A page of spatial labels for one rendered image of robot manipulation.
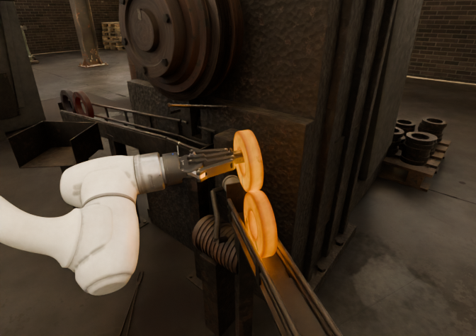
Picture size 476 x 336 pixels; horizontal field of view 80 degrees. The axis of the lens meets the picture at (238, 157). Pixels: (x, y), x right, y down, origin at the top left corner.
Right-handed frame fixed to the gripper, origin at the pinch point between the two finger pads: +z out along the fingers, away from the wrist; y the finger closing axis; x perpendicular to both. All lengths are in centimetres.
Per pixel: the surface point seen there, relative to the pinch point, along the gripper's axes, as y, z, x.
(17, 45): -302, -152, 10
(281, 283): 22.7, -0.1, -19.8
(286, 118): -16.2, 18.1, 1.4
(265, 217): 15.6, -1.0, -7.3
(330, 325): 37.3, 1.8, -13.0
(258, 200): 11.8, -1.1, -5.5
